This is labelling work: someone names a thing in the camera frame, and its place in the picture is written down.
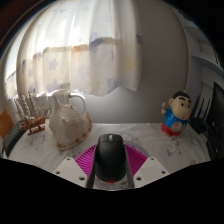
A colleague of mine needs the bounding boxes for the white wall shelf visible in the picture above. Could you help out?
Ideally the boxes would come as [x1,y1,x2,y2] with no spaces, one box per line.
[190,34,224,74]

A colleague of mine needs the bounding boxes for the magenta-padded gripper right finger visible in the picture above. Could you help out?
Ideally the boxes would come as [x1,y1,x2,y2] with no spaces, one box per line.
[123,143,170,188]

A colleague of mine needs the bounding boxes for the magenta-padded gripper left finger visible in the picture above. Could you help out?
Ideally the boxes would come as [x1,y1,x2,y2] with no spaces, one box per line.
[52,143,98,188]

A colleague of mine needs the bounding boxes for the orange wooden chair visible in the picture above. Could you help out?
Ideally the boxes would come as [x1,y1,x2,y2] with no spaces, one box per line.
[0,108,15,140]

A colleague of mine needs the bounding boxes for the black router with antennas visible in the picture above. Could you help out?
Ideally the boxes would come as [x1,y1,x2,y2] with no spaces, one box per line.
[189,95,210,135]

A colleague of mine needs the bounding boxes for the large white conch shell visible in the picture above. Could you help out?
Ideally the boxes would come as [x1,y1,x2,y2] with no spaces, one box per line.
[47,89,93,151]

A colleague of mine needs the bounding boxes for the cartoon boy figurine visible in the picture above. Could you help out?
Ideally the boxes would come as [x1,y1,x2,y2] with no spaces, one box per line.
[160,90,193,137]

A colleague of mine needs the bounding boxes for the black monitor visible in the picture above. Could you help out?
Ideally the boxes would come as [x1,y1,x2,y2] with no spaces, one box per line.
[205,81,224,162]

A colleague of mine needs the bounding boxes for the black computer mouse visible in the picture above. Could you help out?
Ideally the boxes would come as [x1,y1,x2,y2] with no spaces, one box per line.
[94,133,128,184]

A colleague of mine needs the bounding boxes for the white star-print curtain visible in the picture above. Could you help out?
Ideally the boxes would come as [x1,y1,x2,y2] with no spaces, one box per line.
[4,0,143,101]

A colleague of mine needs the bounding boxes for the wooden sailing ship model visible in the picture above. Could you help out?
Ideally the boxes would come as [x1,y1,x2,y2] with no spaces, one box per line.
[13,91,50,136]

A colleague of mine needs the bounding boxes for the white printed tablecloth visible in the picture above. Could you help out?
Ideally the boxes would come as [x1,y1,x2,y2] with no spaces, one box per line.
[3,121,213,191]

